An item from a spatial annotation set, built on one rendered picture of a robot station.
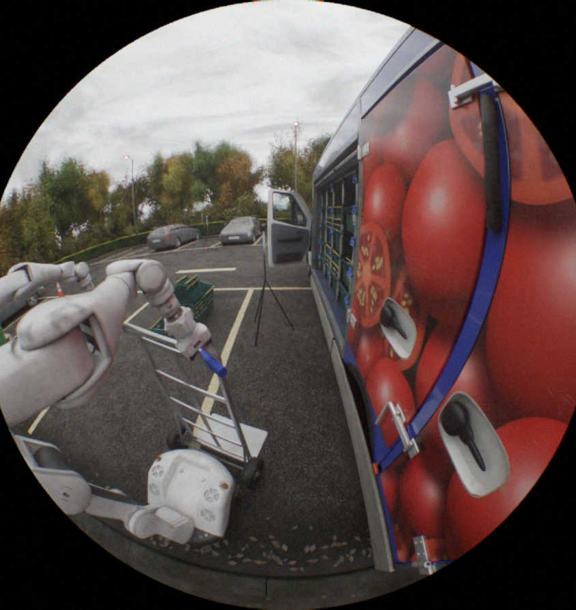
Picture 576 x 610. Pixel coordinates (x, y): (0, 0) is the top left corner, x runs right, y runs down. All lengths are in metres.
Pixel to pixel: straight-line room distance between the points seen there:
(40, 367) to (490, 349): 0.67
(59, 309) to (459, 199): 0.72
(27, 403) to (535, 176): 0.73
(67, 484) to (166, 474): 0.90
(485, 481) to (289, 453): 1.47
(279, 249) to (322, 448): 3.85
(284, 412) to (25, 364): 1.93
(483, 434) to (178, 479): 1.51
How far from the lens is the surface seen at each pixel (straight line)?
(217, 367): 0.64
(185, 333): 0.54
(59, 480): 0.73
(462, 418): 0.59
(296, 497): 1.68
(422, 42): 0.96
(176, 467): 1.56
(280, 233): 4.52
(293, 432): 1.88
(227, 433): 1.93
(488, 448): 0.60
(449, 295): 0.61
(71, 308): 0.23
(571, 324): 0.44
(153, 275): 0.46
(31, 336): 0.23
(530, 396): 0.48
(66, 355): 0.23
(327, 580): 1.63
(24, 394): 0.25
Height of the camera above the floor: 1.65
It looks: 26 degrees down
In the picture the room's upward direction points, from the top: straight up
